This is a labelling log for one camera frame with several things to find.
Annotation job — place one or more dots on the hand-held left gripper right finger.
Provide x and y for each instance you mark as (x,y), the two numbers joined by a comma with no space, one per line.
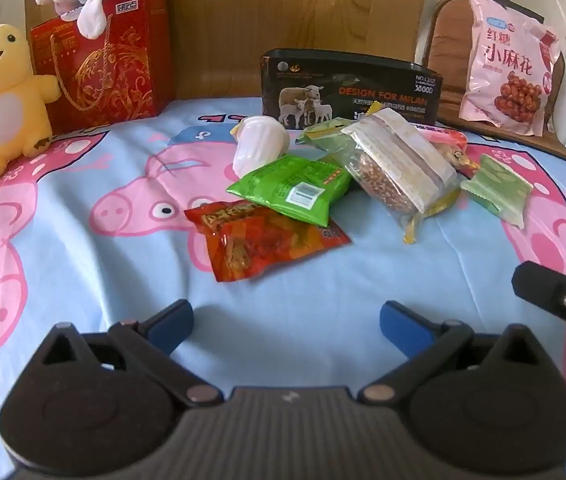
(400,322)

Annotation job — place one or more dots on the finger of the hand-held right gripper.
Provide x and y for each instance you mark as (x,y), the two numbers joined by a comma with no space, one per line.
(558,300)

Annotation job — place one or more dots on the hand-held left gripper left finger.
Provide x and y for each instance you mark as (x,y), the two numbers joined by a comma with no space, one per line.
(172,324)

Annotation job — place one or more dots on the red snack packet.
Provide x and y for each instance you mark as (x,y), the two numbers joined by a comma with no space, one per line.
(258,240)

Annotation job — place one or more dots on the pale green snack packet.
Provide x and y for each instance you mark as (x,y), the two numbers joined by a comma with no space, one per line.
(498,190)

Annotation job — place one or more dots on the clear bag of grains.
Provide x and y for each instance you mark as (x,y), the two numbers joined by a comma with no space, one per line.
(398,165)

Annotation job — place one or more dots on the bright green snack packet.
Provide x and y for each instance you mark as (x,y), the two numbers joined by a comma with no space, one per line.
(288,185)

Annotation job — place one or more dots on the orange pink snack packet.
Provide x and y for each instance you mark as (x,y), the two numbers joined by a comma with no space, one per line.
(450,142)

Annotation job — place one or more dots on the white snack packet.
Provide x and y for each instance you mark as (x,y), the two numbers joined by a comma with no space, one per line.
(260,145)

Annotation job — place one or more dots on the yellow-green snack packet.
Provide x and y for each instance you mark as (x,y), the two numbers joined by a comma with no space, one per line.
(325,136)

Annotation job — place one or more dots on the black cardboard box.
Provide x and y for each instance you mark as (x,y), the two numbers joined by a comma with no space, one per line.
(363,95)

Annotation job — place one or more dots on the blue printed bedsheet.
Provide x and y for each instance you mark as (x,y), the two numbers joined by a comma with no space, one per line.
(113,285)

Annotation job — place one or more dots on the brown seat cushion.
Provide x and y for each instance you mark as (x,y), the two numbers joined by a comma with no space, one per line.
(445,90)

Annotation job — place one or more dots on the large pink snack bag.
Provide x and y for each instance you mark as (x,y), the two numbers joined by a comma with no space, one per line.
(510,60)

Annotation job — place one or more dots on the red gift bag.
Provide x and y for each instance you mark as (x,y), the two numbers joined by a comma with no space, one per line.
(113,60)

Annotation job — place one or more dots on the yellow plush chick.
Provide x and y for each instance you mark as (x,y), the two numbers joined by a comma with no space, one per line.
(0,95)

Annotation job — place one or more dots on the wooden headboard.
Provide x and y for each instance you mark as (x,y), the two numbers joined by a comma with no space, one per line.
(263,10)

